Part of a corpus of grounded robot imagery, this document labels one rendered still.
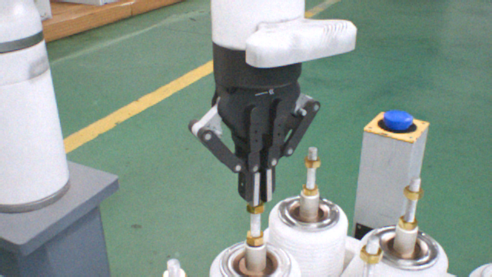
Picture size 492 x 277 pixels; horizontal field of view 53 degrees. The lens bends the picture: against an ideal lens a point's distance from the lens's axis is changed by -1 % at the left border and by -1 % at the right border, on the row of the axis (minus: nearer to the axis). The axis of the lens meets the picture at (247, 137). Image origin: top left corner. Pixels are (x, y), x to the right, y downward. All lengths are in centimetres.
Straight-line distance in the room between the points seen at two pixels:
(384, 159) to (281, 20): 36
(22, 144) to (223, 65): 24
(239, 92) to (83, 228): 27
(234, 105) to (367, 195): 37
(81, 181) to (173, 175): 60
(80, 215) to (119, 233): 45
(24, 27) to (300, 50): 27
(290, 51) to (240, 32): 5
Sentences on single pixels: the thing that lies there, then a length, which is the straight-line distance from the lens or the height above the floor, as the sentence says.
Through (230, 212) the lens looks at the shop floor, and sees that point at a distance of 105.
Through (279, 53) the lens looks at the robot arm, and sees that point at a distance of 34.
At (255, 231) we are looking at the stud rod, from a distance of 50.
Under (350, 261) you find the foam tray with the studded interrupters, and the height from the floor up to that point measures 16.
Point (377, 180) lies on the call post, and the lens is 71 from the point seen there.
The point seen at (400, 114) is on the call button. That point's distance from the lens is 71.
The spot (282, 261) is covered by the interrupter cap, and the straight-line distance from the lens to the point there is 53.
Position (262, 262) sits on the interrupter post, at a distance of 52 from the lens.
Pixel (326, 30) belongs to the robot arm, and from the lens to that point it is 36.
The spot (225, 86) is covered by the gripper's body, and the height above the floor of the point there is 46.
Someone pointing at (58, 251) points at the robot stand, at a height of 26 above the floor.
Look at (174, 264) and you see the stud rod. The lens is 40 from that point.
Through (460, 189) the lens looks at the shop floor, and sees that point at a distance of 122.
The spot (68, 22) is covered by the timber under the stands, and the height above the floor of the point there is 6.
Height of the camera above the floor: 60
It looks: 26 degrees down
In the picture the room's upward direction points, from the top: straight up
